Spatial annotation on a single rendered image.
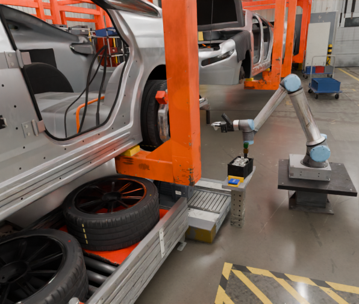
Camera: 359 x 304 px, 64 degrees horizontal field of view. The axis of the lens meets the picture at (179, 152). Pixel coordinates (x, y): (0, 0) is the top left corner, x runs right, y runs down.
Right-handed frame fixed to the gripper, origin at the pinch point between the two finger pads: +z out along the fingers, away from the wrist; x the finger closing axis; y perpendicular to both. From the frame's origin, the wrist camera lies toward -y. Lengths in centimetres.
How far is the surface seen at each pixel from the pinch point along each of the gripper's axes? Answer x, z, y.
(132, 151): -64, 45, -11
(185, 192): -58, 12, 32
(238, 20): 337, 36, -43
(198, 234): -78, 0, 58
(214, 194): -14, 5, 70
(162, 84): -13, 32, -45
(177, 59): -60, -7, -73
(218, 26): 344, 75, -39
